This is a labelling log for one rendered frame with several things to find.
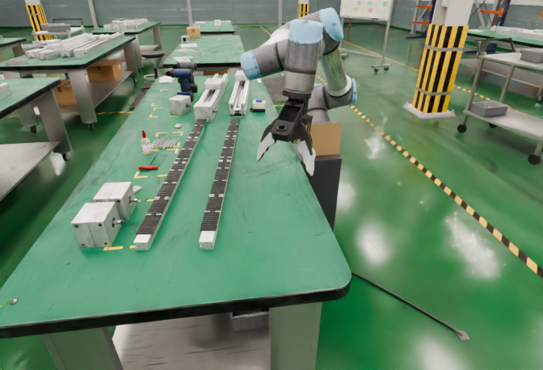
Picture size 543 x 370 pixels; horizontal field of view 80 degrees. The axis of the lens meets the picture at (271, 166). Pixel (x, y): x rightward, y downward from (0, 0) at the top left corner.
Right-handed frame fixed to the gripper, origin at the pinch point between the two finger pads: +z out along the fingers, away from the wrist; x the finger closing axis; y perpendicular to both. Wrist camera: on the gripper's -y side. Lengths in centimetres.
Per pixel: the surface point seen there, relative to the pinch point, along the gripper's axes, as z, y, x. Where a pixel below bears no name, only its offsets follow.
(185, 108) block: 17, 91, 100
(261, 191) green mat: 24.1, 30.1, 17.6
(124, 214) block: 28, -5, 50
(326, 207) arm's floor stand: 44, 72, -1
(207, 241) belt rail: 26.4, -4.9, 18.1
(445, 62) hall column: -26, 397, -52
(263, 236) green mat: 26.7, 7.6, 5.6
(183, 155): 22, 38, 60
